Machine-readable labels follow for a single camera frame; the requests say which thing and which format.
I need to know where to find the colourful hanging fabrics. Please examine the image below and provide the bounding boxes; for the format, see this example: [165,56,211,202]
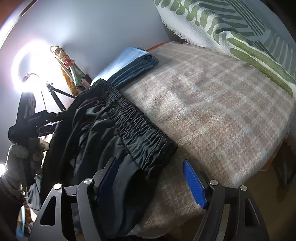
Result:
[50,45,92,96]

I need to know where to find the plaid bed mattress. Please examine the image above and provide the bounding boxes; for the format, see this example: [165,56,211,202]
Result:
[122,42,295,238]

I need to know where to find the ring light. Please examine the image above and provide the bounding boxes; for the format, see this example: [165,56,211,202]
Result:
[11,39,63,93]

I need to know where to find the green striped pillow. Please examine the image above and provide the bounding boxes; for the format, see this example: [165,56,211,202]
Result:
[154,1,295,96]

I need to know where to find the black pants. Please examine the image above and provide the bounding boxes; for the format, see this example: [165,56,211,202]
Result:
[40,79,178,238]

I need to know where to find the left gloved hand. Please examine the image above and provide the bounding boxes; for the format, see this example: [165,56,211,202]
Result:
[4,138,49,190]

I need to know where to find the black tripod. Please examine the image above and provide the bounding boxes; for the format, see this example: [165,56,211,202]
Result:
[46,82,76,112]

